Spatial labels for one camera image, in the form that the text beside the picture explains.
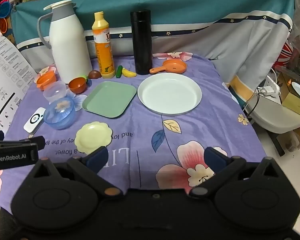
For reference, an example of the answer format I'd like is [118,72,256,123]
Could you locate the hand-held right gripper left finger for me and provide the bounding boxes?
[27,145,123,197]

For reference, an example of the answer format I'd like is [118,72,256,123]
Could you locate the teal grey star curtain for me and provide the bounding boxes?
[10,0,297,85]

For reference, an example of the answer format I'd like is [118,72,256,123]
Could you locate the white thermos jug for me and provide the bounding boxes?
[37,1,93,85]

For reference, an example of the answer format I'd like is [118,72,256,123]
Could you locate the clear plastic bowl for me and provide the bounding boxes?
[43,82,67,103]

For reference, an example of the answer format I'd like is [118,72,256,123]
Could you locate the yellow flower-shaped plate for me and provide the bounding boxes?
[74,121,113,155]

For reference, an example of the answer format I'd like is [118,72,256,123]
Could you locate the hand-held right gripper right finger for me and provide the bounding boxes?
[189,147,285,198]

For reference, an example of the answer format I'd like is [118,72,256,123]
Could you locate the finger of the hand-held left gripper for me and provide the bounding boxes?
[0,136,46,151]

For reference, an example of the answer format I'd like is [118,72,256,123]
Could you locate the green square plate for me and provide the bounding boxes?
[82,81,137,118]

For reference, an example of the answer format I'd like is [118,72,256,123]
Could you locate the yellow orange detergent bottle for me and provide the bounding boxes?
[91,11,116,79]

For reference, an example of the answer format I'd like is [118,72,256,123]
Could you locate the purple floral tablecloth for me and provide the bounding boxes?
[0,52,268,213]

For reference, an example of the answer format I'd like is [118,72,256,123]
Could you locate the white plastic stool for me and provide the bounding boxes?
[250,96,300,134]

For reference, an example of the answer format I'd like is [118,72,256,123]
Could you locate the orange toy pan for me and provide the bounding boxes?
[149,59,188,75]

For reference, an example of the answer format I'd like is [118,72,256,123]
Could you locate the white pocket device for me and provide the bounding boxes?
[23,107,46,133]

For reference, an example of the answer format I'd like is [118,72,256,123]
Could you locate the black thermos flask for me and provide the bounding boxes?
[130,9,153,75]

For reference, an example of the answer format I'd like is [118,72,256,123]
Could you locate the orange-brown bowl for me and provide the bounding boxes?
[68,77,88,95]

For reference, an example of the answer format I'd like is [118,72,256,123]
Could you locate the black cable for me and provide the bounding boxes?
[242,90,263,117]

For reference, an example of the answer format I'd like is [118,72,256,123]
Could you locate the white round plate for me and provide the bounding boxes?
[137,73,203,117]

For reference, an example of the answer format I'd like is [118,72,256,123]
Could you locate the yellow toy banana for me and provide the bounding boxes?
[122,68,137,78]

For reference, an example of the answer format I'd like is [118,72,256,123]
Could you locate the blue plastic clutter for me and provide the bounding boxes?
[0,0,18,19]

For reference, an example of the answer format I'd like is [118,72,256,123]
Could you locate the yellow cardboard box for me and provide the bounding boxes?
[281,80,300,113]

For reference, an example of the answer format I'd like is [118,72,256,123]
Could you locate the orange toy pot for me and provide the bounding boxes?
[36,70,57,91]

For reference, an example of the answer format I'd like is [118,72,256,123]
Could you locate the white printed paper sheet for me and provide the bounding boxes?
[0,29,38,132]

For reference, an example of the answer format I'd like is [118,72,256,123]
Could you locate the blue transparent bowl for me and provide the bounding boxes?
[43,97,76,130]

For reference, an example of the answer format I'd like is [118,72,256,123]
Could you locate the white power strip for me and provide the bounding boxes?
[259,76,283,104]

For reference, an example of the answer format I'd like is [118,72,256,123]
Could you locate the red flag-print item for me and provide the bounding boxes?
[276,42,294,68]

